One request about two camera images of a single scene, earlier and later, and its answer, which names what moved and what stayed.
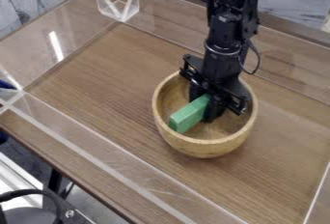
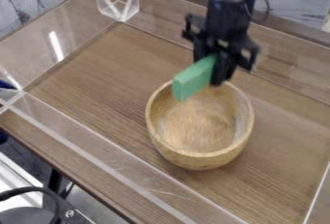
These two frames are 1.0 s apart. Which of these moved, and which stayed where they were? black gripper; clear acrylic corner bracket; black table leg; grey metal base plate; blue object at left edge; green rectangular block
Moved: green rectangular block; black gripper
Stayed: blue object at left edge; clear acrylic corner bracket; black table leg; grey metal base plate
